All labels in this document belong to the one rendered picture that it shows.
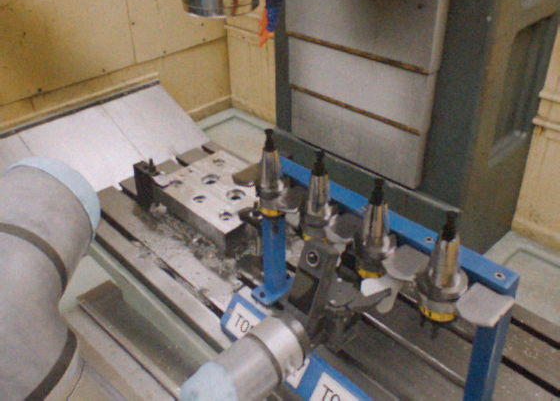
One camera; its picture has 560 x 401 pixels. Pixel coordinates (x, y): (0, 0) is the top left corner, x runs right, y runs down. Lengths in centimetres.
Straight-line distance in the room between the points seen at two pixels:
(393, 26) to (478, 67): 22
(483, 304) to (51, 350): 53
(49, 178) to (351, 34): 104
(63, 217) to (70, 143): 153
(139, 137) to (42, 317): 166
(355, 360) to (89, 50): 150
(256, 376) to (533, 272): 129
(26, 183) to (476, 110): 108
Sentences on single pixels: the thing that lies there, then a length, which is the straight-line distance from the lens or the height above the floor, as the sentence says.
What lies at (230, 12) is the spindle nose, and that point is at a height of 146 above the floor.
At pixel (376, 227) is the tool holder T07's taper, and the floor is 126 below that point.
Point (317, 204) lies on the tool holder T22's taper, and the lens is 89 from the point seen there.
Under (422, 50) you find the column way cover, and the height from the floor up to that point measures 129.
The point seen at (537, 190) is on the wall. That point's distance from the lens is 188.
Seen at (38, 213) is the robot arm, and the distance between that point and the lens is 59.
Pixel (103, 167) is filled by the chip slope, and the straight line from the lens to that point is 206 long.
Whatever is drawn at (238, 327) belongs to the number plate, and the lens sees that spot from 114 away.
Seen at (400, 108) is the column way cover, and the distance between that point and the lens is 149.
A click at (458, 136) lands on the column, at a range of 148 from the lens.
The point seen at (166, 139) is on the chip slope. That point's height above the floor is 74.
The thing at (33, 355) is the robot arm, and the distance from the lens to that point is 54.
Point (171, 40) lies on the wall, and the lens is 238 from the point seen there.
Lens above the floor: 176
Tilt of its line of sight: 29 degrees down
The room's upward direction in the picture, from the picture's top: 3 degrees counter-clockwise
